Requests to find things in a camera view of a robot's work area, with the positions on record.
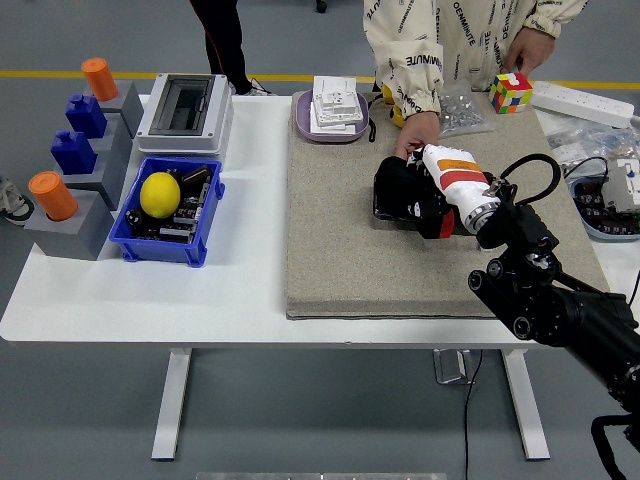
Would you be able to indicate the blue plastic block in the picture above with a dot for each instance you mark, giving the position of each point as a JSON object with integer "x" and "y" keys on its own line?
{"x": 86, "y": 117}
{"x": 74, "y": 152}

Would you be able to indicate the white electrical device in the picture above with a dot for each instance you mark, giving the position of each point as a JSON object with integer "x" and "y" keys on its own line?
{"x": 622, "y": 187}

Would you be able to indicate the person's left forearm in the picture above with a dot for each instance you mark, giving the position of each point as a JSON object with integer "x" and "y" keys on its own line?
{"x": 555, "y": 15}

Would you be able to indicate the black round cap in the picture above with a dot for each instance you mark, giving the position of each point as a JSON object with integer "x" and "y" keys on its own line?
{"x": 134, "y": 217}

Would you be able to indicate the blue-grey tray with circuit boards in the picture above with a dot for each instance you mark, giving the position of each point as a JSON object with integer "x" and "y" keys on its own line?
{"x": 592, "y": 230}

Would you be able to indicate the black chair caster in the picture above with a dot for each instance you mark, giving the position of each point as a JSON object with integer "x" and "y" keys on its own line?
{"x": 321, "y": 5}

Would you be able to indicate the grey-brown mat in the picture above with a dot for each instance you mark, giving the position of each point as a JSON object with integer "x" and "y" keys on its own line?
{"x": 350, "y": 270}

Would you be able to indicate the large white wall socket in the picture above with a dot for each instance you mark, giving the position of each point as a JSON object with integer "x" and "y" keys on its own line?
{"x": 330, "y": 122}

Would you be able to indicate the white table leg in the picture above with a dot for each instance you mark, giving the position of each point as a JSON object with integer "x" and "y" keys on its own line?
{"x": 527, "y": 405}
{"x": 170, "y": 405}

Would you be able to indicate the grey block base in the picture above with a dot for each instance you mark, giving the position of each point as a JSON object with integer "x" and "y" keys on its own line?
{"x": 107, "y": 185}
{"x": 127, "y": 102}
{"x": 117, "y": 142}
{"x": 75, "y": 240}

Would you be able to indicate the orange cylinder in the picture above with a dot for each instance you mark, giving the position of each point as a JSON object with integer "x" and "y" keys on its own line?
{"x": 52, "y": 197}
{"x": 100, "y": 80}

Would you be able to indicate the purple oval tray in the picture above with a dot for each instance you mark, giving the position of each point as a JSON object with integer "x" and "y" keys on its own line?
{"x": 304, "y": 120}

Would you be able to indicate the silver box under table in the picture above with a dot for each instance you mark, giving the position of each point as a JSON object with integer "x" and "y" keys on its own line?
{"x": 452, "y": 367}

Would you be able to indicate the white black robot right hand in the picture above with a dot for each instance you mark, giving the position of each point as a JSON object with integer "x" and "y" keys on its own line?
{"x": 460, "y": 180}

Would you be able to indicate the person's right hand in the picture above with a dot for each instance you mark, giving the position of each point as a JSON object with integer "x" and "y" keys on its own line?
{"x": 420, "y": 130}

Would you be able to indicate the multicoloured puzzle cube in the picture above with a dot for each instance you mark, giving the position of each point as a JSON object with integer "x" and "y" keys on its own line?
{"x": 510, "y": 95}

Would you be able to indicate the clear plastic bags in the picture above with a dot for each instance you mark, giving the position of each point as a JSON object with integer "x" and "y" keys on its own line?
{"x": 585, "y": 140}

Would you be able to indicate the yellow lemon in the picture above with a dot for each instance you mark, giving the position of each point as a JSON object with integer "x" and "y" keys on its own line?
{"x": 160, "y": 195}

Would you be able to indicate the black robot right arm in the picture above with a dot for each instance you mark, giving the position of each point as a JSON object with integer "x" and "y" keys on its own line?
{"x": 540, "y": 295}

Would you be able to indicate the clear bag of screws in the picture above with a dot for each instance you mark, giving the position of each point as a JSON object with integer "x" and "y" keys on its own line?
{"x": 462, "y": 112}

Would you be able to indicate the glossy black panel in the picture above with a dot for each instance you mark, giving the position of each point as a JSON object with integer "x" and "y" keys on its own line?
{"x": 387, "y": 216}

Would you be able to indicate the dark brown cylinder part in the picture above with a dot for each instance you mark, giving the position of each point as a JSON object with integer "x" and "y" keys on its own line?
{"x": 196, "y": 175}

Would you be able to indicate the blue plastic bin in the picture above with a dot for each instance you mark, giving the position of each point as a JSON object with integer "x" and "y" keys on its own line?
{"x": 165, "y": 250}

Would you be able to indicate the person's left hand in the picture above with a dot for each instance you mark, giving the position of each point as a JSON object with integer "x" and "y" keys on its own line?
{"x": 530, "y": 47}

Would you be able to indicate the yellow tool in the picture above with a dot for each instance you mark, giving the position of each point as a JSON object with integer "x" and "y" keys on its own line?
{"x": 387, "y": 95}

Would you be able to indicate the person's right forearm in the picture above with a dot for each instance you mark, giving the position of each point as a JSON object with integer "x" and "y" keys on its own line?
{"x": 407, "y": 75}

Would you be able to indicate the small white wall socket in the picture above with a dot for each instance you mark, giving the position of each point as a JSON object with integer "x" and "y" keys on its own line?
{"x": 335, "y": 92}

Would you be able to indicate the white power strip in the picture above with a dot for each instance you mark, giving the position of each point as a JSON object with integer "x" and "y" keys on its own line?
{"x": 575, "y": 100}

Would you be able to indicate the grey enclosure with clear lid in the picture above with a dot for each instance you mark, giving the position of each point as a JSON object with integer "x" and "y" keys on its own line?
{"x": 185, "y": 105}

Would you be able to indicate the person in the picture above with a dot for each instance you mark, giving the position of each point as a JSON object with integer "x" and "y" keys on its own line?
{"x": 465, "y": 30}
{"x": 12, "y": 202}
{"x": 225, "y": 40}

